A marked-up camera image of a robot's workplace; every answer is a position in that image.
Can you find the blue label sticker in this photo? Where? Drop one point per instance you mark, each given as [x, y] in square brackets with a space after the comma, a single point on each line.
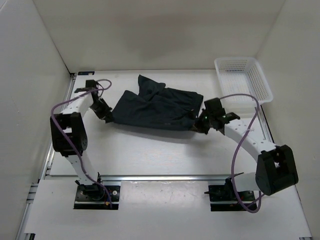
[86, 73]

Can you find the aluminium left rail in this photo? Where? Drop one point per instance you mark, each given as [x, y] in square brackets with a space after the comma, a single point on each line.
[56, 131]

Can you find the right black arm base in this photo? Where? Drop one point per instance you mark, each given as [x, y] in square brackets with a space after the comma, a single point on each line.
[222, 198]

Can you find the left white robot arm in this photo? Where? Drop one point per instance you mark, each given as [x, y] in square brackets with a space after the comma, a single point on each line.
[69, 137]

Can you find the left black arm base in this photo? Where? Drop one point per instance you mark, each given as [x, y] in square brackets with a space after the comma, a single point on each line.
[94, 197]

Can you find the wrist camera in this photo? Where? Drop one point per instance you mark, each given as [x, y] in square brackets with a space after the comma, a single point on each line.
[89, 86]
[228, 117]

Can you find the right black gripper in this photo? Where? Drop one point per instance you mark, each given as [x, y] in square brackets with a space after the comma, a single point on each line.
[197, 125]

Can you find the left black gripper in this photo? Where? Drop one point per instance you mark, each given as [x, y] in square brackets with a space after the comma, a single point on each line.
[102, 115]

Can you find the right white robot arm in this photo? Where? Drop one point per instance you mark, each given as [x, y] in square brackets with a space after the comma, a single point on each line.
[275, 165]

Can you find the aluminium right rail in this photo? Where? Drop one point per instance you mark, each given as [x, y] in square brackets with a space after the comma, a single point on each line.
[268, 135]

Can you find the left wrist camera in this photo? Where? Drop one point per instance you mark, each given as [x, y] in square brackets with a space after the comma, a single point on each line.
[89, 86]

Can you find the aluminium rail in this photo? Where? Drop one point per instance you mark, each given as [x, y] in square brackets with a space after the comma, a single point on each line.
[56, 131]
[268, 135]
[164, 178]

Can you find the white perforated plastic basket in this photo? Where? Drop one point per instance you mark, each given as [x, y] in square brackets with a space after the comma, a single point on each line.
[242, 75]

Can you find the dark navy shorts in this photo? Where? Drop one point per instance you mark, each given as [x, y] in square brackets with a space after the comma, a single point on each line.
[158, 107]

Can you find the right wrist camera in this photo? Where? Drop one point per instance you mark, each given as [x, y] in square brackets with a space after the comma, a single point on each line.
[228, 117]

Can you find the aluminium front rail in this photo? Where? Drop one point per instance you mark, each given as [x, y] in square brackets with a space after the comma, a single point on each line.
[164, 178]

